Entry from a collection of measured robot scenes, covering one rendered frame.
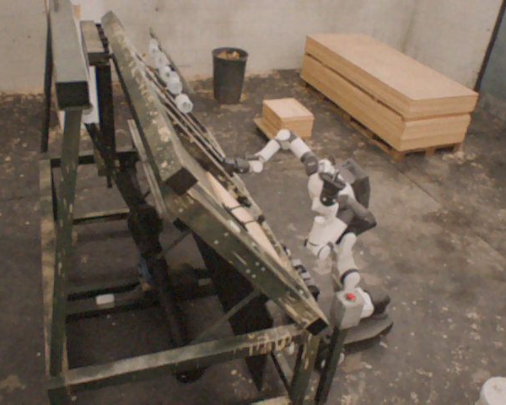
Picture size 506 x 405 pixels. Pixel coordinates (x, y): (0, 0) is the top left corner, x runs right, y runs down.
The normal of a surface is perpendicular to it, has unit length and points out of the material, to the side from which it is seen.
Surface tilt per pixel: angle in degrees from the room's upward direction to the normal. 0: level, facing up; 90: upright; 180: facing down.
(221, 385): 0
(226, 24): 90
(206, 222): 90
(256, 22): 90
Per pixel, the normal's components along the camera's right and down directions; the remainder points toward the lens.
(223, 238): 0.33, 0.56
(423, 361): 0.08, -0.82
